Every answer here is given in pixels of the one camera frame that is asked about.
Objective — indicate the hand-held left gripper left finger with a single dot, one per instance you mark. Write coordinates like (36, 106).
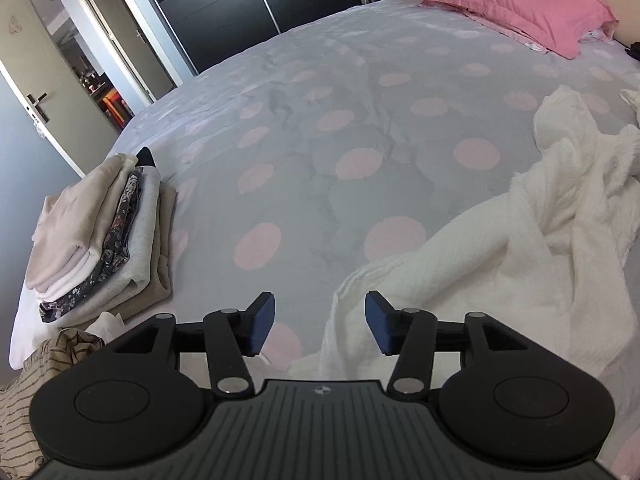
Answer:
(262, 322)

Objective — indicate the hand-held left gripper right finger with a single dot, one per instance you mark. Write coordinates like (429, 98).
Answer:
(377, 322)

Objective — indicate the white crinkled pants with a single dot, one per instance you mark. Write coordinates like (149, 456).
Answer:
(475, 260)

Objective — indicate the stack of folded clothes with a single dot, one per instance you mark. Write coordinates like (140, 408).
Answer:
(60, 307)

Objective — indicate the tan folded garment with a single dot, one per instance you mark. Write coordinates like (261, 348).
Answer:
(162, 240)

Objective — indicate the light grey folded garment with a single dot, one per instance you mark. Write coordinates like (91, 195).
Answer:
(135, 250)

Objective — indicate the grey pink-dotted bed cover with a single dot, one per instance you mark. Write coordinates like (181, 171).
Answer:
(325, 160)

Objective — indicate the cream folded garment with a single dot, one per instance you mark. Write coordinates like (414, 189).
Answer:
(67, 285)

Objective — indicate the black folded garment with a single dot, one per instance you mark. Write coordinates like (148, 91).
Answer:
(145, 157)

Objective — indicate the beige folded garment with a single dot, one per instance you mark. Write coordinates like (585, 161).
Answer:
(70, 225)

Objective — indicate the brown striped garment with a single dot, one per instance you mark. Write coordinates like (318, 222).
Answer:
(30, 395)

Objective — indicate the orange chair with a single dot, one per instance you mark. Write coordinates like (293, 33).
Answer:
(114, 107)

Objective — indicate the black sliding wardrobe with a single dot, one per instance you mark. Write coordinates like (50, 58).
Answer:
(215, 10)

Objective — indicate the hallway door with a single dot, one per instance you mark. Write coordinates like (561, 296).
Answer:
(132, 20)

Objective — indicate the pink pillow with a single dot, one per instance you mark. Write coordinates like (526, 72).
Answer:
(500, 0)

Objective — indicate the beige door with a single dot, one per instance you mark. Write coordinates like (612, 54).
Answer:
(30, 50)

